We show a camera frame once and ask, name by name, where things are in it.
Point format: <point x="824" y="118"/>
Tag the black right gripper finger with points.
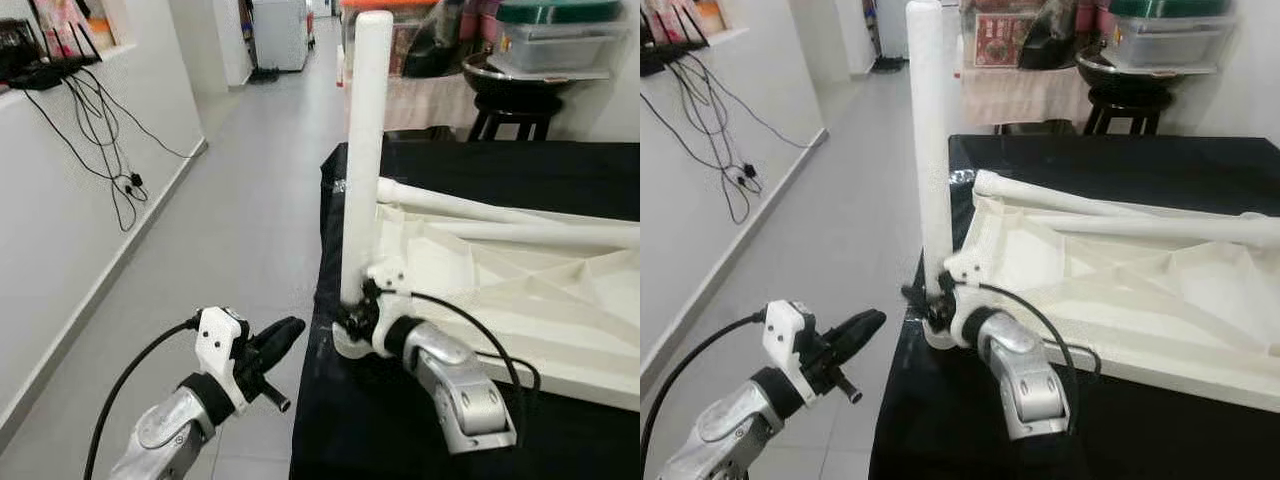
<point x="916" y="297"/>
<point x="348" y="317"/>

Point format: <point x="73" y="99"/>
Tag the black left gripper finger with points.
<point x="848" y="327"/>
<point x="860" y="338"/>
<point x="273" y="333"/>
<point x="285" y="344"/>

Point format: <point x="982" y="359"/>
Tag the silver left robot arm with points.
<point x="165" y="435"/>
<point x="725" y="435"/>

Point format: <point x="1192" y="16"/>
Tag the black table cloth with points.
<point x="930" y="440"/>
<point x="380" y="440"/>

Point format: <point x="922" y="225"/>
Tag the white plastic table top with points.
<point x="1140" y="300"/>
<point x="520" y="300"/>

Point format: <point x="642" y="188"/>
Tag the beige cloth covered bench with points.
<point x="1030" y="95"/>
<point x="430" y="100"/>

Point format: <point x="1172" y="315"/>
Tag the dark door mat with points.
<point x="888" y="64"/>
<point x="263" y="74"/>

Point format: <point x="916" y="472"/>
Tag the orange lid storage box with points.
<point x="995" y="40"/>
<point x="350" y="40"/>

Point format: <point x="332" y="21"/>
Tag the white appliance cabinet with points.
<point x="278" y="35"/>
<point x="893" y="28"/>

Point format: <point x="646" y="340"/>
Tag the black bag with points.
<point x="440" y="45"/>
<point x="1060" y="40"/>

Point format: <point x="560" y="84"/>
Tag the black router device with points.
<point x="45" y="65"/>
<point x="665" y="58"/>

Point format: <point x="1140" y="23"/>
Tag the green lid storage box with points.
<point x="560" y="40"/>
<point x="1170" y="38"/>

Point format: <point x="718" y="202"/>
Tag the colourful books row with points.
<point x="75" y="25"/>
<point x="680" y="20"/>

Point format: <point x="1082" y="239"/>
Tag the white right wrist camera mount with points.
<point x="388" y="272"/>
<point x="965" y="265"/>

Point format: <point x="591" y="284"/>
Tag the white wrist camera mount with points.
<point x="788" y="340"/>
<point x="218" y="345"/>
<point x="965" y="265"/>
<point x="388" y="272"/>

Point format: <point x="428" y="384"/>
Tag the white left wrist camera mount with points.
<point x="788" y="340"/>
<point x="218" y="345"/>

